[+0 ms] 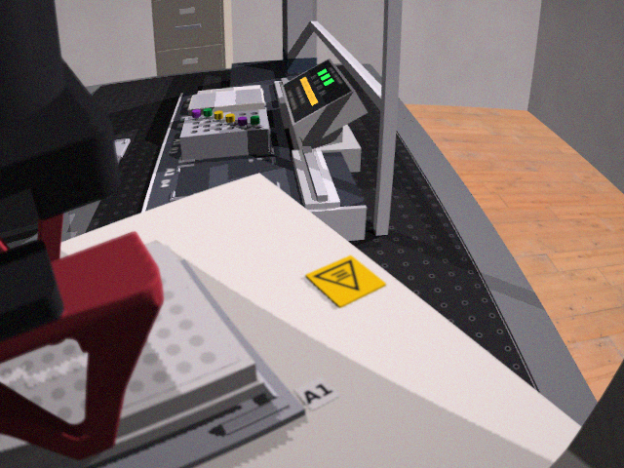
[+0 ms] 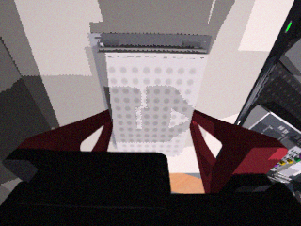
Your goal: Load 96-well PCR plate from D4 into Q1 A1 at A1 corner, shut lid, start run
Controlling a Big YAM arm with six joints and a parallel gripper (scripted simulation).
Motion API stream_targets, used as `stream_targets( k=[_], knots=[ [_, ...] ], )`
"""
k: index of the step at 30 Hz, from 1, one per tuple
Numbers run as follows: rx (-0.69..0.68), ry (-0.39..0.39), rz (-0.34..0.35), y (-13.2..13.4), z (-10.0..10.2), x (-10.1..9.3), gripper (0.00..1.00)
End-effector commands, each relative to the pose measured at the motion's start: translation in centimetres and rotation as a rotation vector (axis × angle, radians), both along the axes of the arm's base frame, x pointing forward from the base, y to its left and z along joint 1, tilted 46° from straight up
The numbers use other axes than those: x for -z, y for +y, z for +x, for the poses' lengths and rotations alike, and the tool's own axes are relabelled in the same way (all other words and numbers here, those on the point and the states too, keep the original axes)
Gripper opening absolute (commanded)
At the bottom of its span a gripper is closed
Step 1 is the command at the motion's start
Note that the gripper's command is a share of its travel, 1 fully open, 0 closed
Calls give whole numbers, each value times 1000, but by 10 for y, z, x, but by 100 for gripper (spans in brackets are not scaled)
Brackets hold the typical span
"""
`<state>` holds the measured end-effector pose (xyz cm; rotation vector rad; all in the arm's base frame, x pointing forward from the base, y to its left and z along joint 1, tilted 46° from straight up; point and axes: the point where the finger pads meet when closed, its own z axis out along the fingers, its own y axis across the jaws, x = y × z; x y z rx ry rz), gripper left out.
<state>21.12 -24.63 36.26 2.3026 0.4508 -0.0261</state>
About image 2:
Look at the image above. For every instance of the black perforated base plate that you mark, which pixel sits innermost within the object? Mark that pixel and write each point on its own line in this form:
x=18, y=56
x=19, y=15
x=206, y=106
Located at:
x=282, y=93

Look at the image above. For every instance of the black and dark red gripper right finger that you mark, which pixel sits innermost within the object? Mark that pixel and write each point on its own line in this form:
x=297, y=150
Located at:
x=243, y=151

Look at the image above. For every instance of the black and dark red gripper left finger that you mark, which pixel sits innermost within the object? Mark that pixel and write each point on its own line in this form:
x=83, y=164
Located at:
x=69, y=137

